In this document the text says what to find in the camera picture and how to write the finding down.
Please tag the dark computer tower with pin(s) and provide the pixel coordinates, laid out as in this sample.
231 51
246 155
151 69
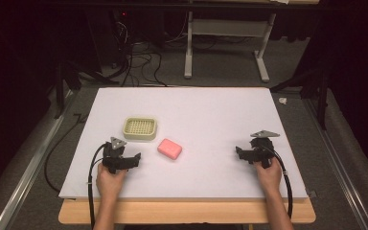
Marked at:
108 35

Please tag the person's right hand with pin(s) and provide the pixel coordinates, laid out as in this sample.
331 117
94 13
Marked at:
270 177

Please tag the white metal desk frame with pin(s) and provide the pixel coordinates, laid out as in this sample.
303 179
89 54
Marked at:
230 27

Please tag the crumpled white paper scrap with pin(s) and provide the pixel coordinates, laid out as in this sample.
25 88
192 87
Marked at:
282 101

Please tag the cream slotted soap dish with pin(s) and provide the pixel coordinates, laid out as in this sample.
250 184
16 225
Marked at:
140 128

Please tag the person's left hand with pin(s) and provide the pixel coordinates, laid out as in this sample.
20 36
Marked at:
110 183

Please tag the aluminium rail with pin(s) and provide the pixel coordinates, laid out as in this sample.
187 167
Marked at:
341 166
28 172

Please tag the pink soap bar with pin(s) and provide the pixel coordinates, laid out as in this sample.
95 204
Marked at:
169 149

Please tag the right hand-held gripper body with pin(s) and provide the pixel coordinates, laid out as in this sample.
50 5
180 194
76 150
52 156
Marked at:
259 152

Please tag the wooden table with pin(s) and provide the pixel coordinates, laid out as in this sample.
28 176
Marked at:
188 212

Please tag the white table mat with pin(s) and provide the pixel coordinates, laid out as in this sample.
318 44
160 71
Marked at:
198 121

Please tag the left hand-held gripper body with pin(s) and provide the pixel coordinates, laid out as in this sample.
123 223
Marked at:
116 159

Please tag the black stand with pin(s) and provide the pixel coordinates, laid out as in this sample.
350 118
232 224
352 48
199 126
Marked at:
319 86
64 76

